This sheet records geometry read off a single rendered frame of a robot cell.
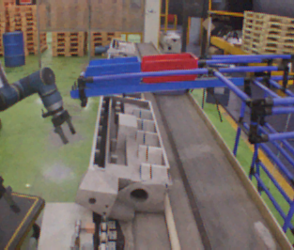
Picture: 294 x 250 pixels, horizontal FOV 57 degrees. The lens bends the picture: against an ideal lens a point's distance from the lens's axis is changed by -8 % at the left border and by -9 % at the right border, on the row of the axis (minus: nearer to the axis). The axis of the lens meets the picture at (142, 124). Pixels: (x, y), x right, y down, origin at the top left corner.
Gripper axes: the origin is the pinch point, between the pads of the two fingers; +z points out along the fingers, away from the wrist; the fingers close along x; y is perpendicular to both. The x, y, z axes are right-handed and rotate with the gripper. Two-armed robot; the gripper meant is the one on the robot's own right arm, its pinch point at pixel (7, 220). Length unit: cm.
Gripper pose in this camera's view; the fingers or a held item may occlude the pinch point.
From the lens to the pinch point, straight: 110.2
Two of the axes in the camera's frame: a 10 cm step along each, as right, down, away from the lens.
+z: 3.8, 8.5, 3.7
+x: -1.0, 4.4, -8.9
